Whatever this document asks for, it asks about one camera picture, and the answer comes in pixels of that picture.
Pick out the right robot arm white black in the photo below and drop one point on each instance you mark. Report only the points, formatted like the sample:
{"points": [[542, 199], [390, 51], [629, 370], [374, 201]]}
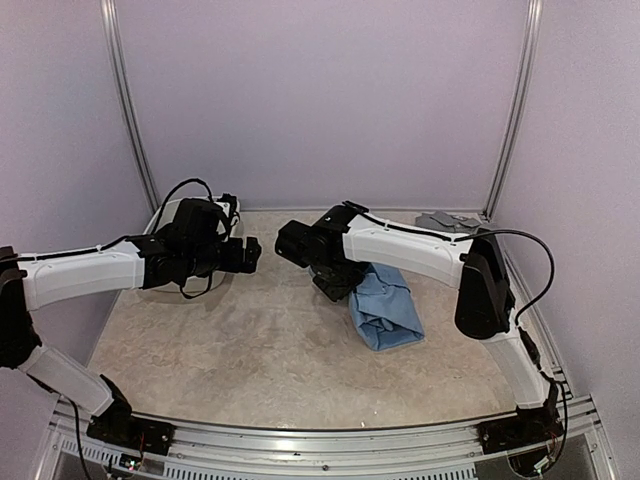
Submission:
{"points": [[346, 239]]}

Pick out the light blue long sleeve shirt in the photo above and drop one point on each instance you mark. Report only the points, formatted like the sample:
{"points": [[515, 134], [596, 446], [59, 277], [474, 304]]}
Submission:
{"points": [[382, 310]]}

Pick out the left aluminium corner post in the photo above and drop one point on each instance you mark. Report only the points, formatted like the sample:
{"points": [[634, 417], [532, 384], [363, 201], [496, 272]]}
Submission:
{"points": [[115, 48]]}

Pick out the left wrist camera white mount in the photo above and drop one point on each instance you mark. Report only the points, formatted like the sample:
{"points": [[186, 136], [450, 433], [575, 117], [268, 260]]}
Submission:
{"points": [[230, 205]]}

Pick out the white plastic laundry basket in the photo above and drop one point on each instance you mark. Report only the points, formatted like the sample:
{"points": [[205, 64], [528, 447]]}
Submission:
{"points": [[194, 285]]}

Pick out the aluminium corner post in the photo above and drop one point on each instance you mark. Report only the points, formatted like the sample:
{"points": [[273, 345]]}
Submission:
{"points": [[517, 107], [115, 48]]}

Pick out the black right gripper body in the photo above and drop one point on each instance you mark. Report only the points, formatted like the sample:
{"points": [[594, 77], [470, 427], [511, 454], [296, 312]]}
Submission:
{"points": [[342, 276]]}

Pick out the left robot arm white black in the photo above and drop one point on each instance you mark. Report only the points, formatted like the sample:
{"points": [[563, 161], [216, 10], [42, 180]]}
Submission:
{"points": [[187, 238]]}

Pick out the right aluminium corner post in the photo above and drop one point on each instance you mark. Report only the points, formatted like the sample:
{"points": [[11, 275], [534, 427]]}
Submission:
{"points": [[517, 107]]}

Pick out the front aluminium frame rail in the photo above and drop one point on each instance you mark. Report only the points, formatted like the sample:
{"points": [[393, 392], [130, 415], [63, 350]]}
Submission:
{"points": [[200, 450]]}

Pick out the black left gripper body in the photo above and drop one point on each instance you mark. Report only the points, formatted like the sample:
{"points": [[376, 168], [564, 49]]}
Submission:
{"points": [[233, 260]]}

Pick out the folded grey button shirt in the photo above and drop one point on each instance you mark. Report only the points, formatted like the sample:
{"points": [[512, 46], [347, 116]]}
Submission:
{"points": [[442, 221]]}

